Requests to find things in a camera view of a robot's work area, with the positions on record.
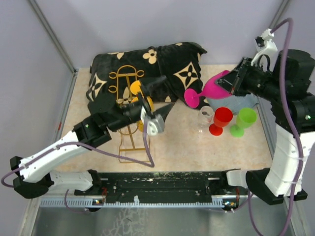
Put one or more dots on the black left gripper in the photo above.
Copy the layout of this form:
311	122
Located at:
146	89

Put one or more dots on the grey cable duct strip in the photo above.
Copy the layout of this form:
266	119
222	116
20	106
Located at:
219	201

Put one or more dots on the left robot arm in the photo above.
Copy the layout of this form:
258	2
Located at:
36	174

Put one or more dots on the green plastic wine glass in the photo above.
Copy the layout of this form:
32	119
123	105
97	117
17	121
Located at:
245	119

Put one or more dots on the pink plastic wine glass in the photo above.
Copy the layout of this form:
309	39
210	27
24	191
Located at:
211	90

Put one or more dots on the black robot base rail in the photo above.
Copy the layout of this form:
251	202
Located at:
161	187

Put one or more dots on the clear wine glass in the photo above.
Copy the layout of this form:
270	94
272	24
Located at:
204	118

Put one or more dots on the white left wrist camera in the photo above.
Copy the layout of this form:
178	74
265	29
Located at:
155	125

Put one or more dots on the light blue denim cloth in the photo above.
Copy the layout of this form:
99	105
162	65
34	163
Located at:
234	103

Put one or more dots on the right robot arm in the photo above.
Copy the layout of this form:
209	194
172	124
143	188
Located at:
286	88

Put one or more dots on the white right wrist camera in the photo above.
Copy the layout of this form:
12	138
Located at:
265	45

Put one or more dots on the red plastic wine glass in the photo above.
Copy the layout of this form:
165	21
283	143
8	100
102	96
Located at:
222	117

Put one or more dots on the gold wire glass rack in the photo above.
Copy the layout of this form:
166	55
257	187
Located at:
128	147

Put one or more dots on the orange plastic wine glass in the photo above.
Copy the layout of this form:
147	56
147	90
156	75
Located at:
135	87

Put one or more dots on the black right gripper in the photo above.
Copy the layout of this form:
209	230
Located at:
233	81

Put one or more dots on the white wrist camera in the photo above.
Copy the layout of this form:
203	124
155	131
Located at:
265	45
155	125

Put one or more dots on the black patterned plush blanket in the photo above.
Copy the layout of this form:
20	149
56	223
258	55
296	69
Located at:
178	62

